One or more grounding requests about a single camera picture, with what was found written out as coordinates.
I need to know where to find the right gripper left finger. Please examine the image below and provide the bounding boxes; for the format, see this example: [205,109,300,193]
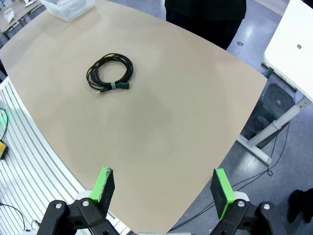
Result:
[40,166,116,235]

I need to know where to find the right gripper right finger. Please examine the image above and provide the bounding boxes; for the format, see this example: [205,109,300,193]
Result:
[209,168,288,235]

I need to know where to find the thin black cable gray tie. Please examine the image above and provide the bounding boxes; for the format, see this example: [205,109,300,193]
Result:
[86,52,134,95]

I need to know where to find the yellow box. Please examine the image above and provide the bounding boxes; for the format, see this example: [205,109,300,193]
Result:
[0,141,9,160]

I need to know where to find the person in black t-shirt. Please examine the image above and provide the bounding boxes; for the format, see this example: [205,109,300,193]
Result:
[164,0,247,51]

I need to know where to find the white side table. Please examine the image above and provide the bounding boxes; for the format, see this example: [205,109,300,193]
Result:
[236,0,313,165]

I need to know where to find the clear plastic storage container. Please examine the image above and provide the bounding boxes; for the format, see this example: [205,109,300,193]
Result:
[40,0,96,22]

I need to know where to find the brown side table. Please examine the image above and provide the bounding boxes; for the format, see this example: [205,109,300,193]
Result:
[0,0,47,34]

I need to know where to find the white slatted base frame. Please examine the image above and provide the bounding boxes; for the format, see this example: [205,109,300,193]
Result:
[0,75,132,235]

